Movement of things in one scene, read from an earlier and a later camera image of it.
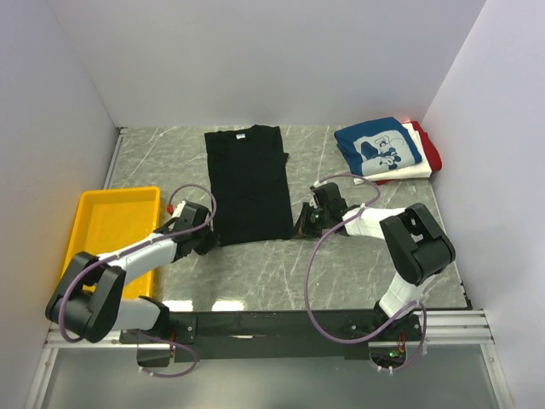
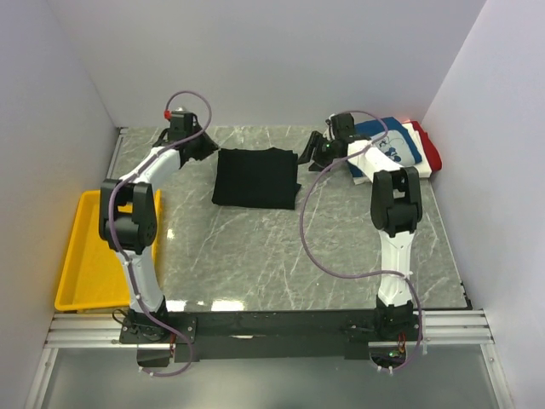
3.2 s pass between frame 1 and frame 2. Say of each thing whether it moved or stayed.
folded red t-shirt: stayed
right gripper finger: moved
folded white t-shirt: stayed
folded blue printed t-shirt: stayed
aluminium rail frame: stayed
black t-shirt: moved
